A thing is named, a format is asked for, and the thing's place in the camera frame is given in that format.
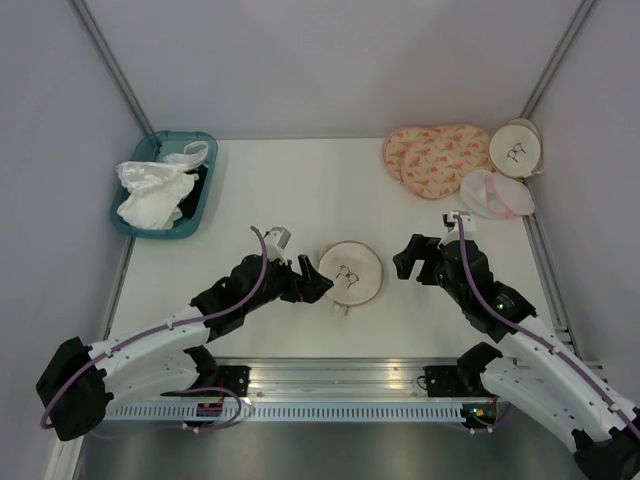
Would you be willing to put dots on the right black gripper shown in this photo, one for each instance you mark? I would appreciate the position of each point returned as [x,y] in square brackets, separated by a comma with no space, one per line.
[420,247]

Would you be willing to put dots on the floral heart laundry bag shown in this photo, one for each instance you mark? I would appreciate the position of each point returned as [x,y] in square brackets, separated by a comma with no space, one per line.
[398,142]
[435,165]

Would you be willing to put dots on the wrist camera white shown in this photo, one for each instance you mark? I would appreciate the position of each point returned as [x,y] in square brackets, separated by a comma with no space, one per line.
[276,240]
[459,225]

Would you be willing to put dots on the black garment in basket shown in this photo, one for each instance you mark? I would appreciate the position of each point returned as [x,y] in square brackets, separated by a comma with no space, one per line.
[188,205]

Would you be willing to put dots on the floral heart laundry bag front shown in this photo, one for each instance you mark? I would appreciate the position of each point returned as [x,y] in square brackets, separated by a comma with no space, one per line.
[435,165]

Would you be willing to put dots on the aluminium rail front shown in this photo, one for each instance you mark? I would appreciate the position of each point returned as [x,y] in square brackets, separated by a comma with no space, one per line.
[339,379]

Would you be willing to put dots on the white mesh bag pink trim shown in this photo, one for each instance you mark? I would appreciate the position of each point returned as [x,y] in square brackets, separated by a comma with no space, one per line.
[494,196]

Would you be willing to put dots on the white slotted cable duct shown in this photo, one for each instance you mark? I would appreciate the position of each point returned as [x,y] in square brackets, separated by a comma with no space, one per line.
[411,412]

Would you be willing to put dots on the floral heart laundry bag back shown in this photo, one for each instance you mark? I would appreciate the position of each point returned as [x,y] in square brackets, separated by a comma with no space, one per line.
[398,142]

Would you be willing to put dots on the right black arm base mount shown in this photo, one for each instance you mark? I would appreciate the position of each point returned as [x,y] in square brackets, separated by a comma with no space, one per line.
[444,381]

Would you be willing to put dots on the round mesh laundry bag glasses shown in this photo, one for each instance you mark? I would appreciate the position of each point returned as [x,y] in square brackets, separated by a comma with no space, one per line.
[357,273]

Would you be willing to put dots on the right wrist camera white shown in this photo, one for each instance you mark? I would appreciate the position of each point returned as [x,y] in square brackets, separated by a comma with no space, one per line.
[459,225]

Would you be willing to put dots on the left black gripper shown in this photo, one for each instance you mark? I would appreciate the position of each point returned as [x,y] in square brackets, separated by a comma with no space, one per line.
[306,287]

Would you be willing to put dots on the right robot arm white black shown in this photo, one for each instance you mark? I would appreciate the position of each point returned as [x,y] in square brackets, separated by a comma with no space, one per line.
[526,364]

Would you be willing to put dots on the round mesh bag at corner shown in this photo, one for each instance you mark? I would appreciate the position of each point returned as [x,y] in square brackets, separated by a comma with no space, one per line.
[516,149]

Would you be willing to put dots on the white bra in basket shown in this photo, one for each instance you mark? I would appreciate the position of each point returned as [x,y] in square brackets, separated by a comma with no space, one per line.
[157,186]

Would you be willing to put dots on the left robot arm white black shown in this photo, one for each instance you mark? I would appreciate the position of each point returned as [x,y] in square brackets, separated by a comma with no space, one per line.
[84,382]

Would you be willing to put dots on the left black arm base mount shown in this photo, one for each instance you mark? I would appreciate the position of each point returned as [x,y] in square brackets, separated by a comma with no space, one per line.
[235,378]

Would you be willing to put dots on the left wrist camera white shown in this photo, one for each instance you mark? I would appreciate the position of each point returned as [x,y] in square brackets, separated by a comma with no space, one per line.
[276,240]

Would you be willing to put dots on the teal plastic basket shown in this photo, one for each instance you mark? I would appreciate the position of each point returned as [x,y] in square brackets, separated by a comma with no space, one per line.
[147,148]

